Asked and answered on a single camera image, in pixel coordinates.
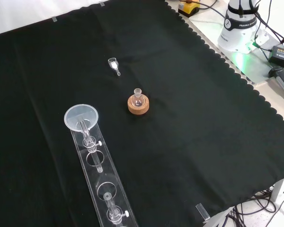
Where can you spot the clear plastic funnel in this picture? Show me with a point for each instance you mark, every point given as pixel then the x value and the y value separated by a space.
pixel 73 118

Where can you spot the clear acrylic funnel stand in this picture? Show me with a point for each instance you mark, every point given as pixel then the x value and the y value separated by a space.
pixel 113 179

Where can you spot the small round-bottom glass flask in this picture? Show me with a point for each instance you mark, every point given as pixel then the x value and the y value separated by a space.
pixel 137 100

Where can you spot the black cloth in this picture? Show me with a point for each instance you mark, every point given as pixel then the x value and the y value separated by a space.
pixel 180 130

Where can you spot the clear cloth clip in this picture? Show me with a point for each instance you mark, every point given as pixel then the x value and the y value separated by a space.
pixel 202 212
pixel 101 3
pixel 54 19

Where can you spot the yellow stop button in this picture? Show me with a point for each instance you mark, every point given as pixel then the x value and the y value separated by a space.
pixel 188 7

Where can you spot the black power adapter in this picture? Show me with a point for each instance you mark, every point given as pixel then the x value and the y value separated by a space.
pixel 281 56

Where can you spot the white table leg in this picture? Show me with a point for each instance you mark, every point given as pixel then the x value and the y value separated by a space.
pixel 278 191

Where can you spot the metal base plate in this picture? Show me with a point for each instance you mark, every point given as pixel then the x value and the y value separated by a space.
pixel 248 63

